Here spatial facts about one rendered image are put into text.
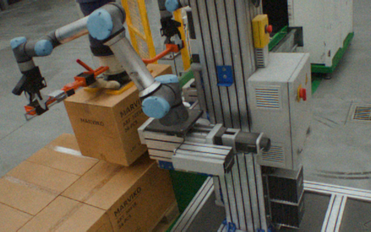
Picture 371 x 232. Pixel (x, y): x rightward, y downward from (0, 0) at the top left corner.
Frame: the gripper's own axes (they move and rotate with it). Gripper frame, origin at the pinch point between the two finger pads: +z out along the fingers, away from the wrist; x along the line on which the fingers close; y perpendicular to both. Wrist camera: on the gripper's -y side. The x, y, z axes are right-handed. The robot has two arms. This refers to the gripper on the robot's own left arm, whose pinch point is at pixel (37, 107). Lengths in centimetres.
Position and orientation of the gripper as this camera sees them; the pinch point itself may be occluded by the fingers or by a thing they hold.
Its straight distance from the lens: 213.2
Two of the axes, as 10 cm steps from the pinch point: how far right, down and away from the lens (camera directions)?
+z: 1.5, 8.8, 4.5
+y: 5.2, -4.6, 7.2
